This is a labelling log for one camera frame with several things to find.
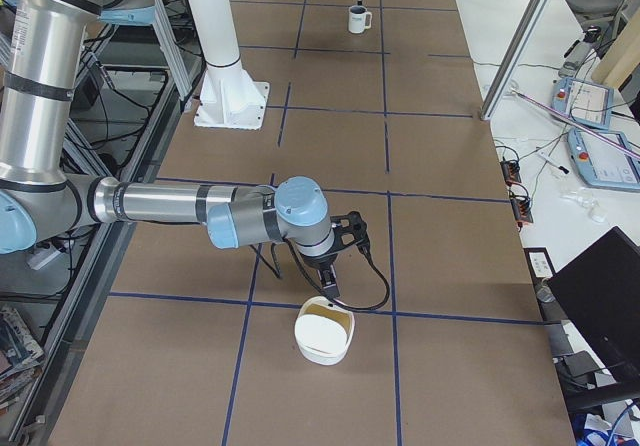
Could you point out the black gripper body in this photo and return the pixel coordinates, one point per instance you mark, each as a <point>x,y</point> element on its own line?
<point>319,263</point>

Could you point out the white mug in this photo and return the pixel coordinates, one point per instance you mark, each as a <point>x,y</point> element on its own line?
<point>359,19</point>

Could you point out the white oval bin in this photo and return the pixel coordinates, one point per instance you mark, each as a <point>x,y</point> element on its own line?
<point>323,331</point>

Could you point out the far teach pendant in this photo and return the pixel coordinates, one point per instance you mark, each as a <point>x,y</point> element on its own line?
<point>587,103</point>

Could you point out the teach pendant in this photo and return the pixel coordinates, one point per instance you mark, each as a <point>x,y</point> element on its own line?
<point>587,103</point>
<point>600,165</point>

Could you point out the black laptop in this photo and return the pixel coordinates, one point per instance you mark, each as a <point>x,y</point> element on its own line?
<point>599,293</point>

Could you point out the near teach pendant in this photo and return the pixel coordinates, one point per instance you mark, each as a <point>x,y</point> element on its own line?
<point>600,165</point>

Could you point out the stack of magazines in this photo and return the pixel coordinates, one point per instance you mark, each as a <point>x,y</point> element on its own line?
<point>21,354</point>

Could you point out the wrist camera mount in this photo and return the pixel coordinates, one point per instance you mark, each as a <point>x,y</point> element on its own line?
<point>350,230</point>

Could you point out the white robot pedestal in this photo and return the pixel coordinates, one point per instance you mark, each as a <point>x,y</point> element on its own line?
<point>229,97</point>

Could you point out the aluminium frame post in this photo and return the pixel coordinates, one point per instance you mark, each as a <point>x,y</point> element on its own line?
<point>515,50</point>

